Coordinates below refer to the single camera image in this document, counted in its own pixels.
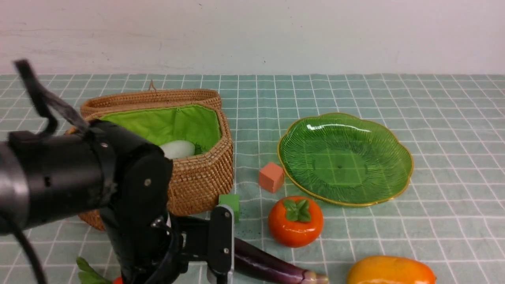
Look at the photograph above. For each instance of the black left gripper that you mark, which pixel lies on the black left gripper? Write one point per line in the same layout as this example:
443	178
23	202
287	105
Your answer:
157	249

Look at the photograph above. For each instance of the purple eggplant toy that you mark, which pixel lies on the purple eggplant toy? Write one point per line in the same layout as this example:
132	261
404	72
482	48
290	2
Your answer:
258	264

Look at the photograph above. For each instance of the orange persimmon toy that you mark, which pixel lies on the orange persimmon toy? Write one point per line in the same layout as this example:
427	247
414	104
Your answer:
295	221

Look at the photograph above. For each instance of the white radish toy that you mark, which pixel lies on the white radish toy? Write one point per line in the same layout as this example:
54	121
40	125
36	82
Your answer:
178	149

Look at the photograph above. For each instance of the red vegetable with green leaves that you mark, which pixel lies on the red vegetable with green leaves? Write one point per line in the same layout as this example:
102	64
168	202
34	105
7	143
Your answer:
87	275

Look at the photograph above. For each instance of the orange mango toy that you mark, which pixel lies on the orange mango toy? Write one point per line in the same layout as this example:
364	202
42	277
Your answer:
382	269

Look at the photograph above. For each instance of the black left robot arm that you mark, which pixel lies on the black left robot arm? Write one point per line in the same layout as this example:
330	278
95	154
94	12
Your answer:
45	178

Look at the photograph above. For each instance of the green foam cube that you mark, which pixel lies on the green foam cube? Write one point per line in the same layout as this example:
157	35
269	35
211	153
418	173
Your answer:
232	201

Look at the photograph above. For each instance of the woven wicker basket green lining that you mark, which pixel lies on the woven wicker basket green lining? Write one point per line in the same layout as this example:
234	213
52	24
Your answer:
197	181

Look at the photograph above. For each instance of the orange-pink foam cube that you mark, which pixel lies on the orange-pink foam cube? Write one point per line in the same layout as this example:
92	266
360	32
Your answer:
271	177

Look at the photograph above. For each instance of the green glass leaf plate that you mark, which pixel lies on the green glass leaf plate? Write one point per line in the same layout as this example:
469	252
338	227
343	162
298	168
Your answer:
344	160

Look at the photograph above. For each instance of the woven wicker basket lid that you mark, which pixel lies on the woven wicker basket lid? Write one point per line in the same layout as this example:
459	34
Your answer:
150	96

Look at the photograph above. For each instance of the green checkered tablecloth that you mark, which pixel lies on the green checkered tablecloth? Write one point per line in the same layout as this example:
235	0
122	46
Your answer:
452	215

